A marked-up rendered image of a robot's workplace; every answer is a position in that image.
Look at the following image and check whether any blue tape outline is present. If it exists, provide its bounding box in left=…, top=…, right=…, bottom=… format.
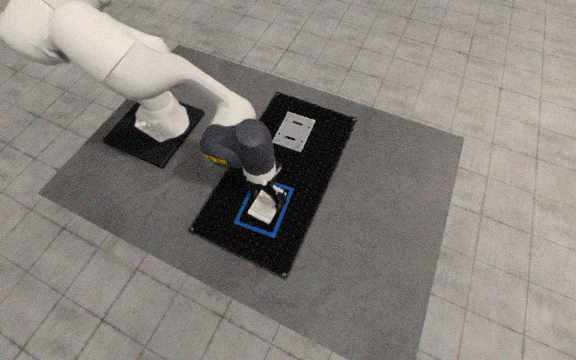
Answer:
left=234, top=182, right=294, bottom=238

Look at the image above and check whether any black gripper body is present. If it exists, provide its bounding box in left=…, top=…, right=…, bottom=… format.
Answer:
left=249, top=175, right=276, bottom=191

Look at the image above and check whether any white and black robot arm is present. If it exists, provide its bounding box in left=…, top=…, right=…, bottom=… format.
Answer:
left=0, top=0, right=282, bottom=186

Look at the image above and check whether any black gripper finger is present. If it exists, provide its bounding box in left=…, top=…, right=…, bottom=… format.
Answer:
left=242, top=174, right=259, bottom=201
left=263, top=185, right=287, bottom=212

